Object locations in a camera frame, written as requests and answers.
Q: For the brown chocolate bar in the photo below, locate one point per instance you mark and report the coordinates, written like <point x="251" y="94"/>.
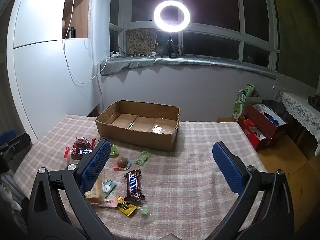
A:
<point x="133" y="186"/>

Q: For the brown cardboard box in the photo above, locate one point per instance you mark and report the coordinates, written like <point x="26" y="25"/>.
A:
<point x="140" y="136"/>

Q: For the leaf patterned box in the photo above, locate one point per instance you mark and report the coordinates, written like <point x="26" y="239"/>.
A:
<point x="140" y="41"/>

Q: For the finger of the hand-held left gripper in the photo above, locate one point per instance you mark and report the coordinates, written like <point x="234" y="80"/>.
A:
<point x="7" y="135"/>

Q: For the red candy packet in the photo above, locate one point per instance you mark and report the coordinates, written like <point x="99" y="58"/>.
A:
<point x="81" y="143"/>
<point x="67" y="152"/>

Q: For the pink snack packet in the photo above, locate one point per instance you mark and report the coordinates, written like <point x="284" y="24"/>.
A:
<point x="108" y="202"/>

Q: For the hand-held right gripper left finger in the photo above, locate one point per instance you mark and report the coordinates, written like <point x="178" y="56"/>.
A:
<point x="96" y="165"/>

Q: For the white window frame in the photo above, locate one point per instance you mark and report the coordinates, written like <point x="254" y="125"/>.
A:
<point x="241" y="30"/>

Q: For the green carton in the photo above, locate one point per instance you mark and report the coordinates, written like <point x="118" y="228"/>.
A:
<point x="240" y="105"/>

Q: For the green jelly cup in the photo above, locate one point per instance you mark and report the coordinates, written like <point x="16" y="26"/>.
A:
<point x="114" y="151"/>

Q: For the white power strip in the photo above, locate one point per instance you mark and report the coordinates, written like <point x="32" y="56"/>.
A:
<point x="116" y="54"/>

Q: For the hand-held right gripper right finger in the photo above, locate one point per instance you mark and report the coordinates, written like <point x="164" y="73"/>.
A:
<point x="227" y="167"/>

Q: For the teal and white candy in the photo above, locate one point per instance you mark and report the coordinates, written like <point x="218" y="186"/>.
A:
<point x="108" y="187"/>

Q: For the white cabinet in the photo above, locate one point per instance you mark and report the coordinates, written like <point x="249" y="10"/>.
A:
<point x="45" y="80"/>

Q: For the dark bottle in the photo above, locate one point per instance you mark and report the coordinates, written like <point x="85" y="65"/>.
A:
<point x="72" y="33"/>

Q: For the dark blue chocolate bar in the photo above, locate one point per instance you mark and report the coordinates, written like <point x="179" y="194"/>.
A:
<point x="83" y="152"/>

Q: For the chocolate ball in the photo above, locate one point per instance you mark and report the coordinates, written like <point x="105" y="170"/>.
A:
<point x="122" y="162"/>

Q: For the yellow snack packet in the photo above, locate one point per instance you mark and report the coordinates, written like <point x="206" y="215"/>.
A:
<point x="126" y="207"/>

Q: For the black tripod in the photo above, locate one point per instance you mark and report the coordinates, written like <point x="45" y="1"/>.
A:
<point x="169" y="42"/>

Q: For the white lace tablecloth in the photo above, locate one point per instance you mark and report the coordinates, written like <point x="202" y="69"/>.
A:
<point x="300" y="110"/>

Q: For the green candy packet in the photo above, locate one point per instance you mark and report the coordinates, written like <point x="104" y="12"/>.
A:
<point x="143" y="158"/>

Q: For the small pale green candy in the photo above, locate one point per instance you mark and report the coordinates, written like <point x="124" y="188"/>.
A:
<point x="145" y="212"/>

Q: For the clear wafer pack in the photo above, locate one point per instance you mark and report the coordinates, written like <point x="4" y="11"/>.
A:
<point x="96" y="192"/>

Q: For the grey windowsill cloth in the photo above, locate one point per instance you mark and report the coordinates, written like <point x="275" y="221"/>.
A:
<point x="200" y="62"/>

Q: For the white power adapter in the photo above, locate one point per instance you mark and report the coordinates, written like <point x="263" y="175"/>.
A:
<point x="153" y="54"/>

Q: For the red storage box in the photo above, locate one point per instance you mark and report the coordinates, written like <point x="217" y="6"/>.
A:
<point x="260" y="132"/>

